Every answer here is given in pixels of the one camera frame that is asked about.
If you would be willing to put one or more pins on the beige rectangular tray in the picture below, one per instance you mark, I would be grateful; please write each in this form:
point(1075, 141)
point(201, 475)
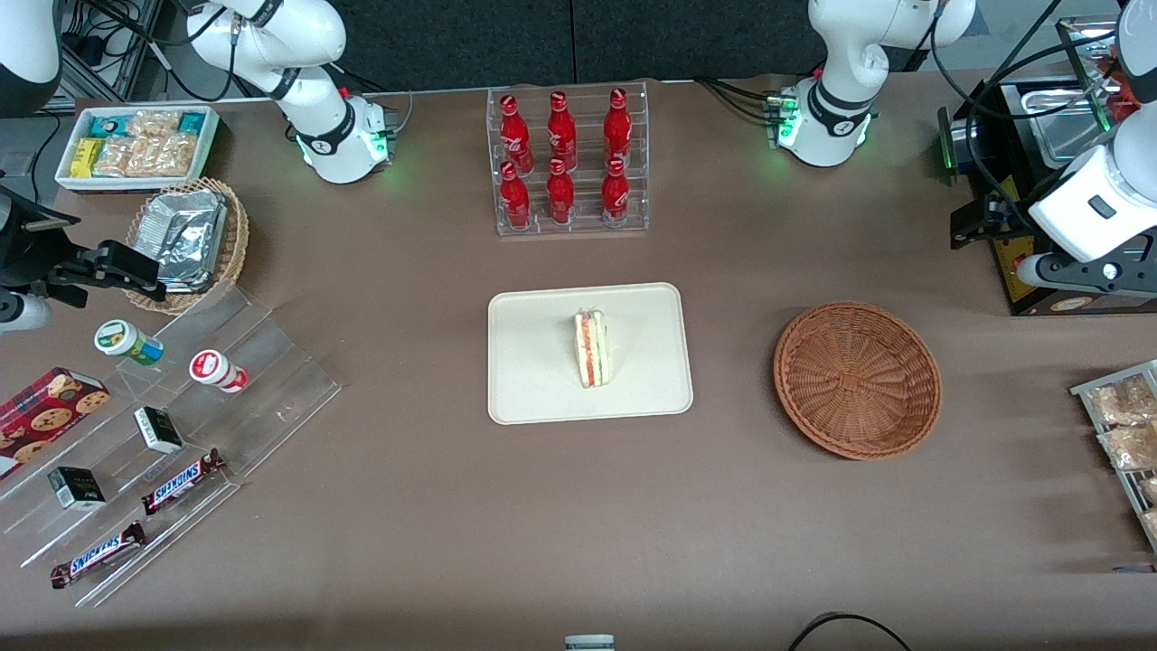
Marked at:
point(533, 362)

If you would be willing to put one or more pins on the clear acrylic stepped display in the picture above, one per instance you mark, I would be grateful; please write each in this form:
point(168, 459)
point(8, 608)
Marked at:
point(271, 398)

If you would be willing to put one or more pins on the clear bag of pastry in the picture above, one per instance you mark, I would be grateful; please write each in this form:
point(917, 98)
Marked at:
point(1125, 402)
point(1130, 448)
point(1152, 524)
point(1150, 490)

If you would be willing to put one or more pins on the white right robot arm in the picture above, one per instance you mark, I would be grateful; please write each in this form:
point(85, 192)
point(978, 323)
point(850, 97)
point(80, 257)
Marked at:
point(307, 99)

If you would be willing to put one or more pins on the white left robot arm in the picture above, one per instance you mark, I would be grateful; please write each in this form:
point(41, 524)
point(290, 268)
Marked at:
point(850, 54)

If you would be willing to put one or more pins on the stainless steel pan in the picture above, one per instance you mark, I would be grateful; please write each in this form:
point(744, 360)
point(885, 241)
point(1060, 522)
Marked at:
point(1062, 136)

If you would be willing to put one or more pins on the aluminium frame structure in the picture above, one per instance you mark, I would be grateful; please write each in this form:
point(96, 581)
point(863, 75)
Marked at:
point(136, 45)

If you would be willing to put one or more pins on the red sausage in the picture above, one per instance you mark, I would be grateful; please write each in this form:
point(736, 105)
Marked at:
point(1130, 101)

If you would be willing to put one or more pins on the small black box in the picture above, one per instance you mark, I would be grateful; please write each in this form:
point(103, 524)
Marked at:
point(77, 488)
point(159, 430)

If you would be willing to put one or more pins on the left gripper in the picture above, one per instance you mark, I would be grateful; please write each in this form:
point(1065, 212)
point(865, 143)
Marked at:
point(1014, 217)

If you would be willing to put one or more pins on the round brown wicker basket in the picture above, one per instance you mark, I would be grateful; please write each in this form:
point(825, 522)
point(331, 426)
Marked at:
point(857, 380)

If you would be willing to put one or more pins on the teal snack packet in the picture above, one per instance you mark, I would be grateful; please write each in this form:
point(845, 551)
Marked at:
point(192, 122)
point(108, 126)

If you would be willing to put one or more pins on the black food warmer cabinet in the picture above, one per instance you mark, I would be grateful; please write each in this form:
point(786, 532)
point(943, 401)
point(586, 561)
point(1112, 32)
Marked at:
point(1003, 145)

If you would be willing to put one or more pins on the red tartan cookie box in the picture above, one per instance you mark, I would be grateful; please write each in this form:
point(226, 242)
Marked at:
point(45, 416)

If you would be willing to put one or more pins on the red cola bottle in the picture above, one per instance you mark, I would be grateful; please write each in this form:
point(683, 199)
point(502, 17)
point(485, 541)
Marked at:
point(616, 199)
point(561, 131)
point(617, 127)
point(560, 199)
point(515, 136)
point(515, 203)

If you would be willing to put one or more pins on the green lid white cup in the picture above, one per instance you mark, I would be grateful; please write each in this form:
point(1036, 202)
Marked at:
point(122, 339)

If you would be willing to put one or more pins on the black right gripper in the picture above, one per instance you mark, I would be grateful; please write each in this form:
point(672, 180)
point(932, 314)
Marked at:
point(20, 249)

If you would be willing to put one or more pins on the yellow snack pack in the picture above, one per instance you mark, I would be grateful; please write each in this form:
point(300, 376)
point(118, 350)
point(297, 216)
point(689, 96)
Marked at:
point(85, 158)

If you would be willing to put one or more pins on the clear bag of crackers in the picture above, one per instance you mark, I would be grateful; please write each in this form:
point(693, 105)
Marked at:
point(122, 156)
point(154, 124)
point(174, 155)

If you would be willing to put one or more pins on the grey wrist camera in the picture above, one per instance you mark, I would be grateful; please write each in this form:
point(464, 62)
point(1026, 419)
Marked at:
point(23, 313)
point(1067, 271)

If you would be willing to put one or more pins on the red lid white cup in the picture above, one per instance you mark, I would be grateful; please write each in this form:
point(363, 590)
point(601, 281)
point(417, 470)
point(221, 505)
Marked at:
point(212, 369)

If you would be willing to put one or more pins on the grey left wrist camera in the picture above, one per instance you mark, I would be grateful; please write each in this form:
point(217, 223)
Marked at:
point(1067, 271)

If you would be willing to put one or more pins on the clear acrylic bottle rack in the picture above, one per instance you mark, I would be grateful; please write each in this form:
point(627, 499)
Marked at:
point(583, 231)

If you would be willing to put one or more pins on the silver foil pack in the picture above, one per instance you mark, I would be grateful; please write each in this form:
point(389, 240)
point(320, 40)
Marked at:
point(185, 235)

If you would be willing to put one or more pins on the triangular sandwich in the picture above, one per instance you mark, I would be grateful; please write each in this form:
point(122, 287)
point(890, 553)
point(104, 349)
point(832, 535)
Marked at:
point(592, 348)

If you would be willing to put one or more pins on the white rectangular snack bin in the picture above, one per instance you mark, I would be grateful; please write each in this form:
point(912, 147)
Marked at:
point(210, 136)

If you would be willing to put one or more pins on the light wicker basket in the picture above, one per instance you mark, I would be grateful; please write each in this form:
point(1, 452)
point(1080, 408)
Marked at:
point(237, 235)

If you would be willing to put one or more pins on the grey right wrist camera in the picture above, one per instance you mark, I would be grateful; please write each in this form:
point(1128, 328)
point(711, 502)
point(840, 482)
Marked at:
point(23, 313)

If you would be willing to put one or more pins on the Snickers chocolate bar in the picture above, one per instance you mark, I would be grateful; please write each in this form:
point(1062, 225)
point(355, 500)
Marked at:
point(98, 554)
point(181, 482)

